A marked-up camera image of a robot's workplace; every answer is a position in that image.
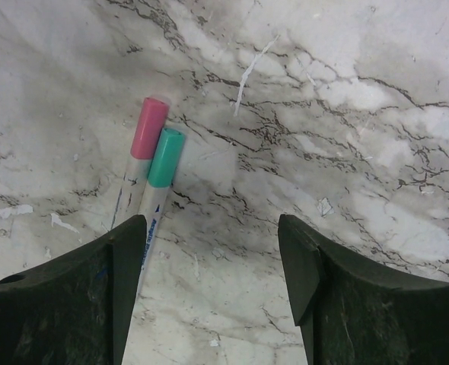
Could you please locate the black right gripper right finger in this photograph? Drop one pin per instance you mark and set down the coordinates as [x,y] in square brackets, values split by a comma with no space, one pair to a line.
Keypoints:
[353,310]

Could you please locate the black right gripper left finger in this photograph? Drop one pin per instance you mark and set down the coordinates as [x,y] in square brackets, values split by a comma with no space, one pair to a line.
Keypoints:
[76,308]

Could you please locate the teal cap marker pen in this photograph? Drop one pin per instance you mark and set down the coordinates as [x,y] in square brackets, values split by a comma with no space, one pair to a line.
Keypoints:
[160,176]

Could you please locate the pink cap marker pen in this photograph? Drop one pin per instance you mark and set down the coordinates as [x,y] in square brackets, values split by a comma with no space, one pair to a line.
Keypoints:
[151,120]

